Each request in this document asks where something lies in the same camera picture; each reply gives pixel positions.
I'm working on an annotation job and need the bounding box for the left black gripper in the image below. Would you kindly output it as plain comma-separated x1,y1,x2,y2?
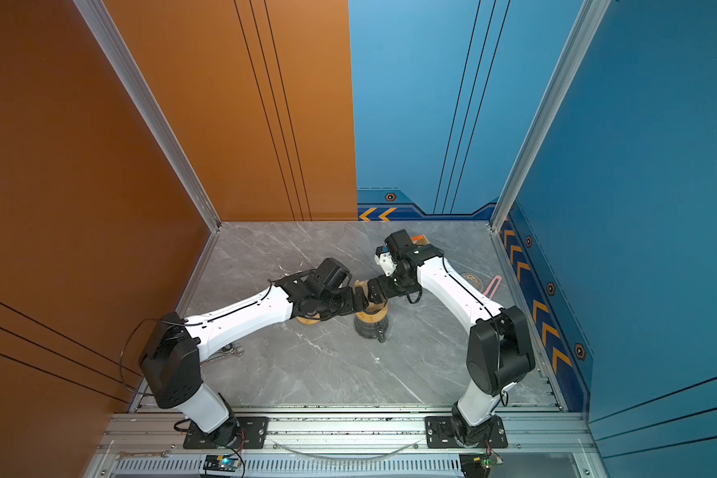
319,284,372,321

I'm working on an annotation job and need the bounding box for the grey ribbed glass pitcher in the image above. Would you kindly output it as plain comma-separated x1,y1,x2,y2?
354,316,390,344

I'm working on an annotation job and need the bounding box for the orange coffee filter box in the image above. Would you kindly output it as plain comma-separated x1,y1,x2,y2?
411,235,429,245

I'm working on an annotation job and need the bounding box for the brown paper coffee filter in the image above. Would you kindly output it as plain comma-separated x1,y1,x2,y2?
355,281,368,296

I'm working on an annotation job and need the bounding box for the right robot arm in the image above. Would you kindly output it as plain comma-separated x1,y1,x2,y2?
368,230,536,439

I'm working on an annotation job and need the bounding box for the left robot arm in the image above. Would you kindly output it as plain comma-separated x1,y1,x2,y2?
139,258,368,436

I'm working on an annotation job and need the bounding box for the white tape roll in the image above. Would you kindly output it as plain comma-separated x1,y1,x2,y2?
462,274,484,292

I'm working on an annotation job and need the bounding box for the metal wrench set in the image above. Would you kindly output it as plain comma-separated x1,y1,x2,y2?
202,344,245,366

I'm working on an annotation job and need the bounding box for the right circuit board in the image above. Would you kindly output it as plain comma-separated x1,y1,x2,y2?
459,454,504,478

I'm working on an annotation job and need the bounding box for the left green circuit board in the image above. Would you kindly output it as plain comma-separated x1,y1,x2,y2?
202,454,244,477

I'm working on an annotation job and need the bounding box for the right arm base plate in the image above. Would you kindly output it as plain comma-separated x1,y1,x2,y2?
424,415,509,449

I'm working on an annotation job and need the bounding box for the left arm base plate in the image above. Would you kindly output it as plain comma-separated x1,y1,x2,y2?
175,416,269,451

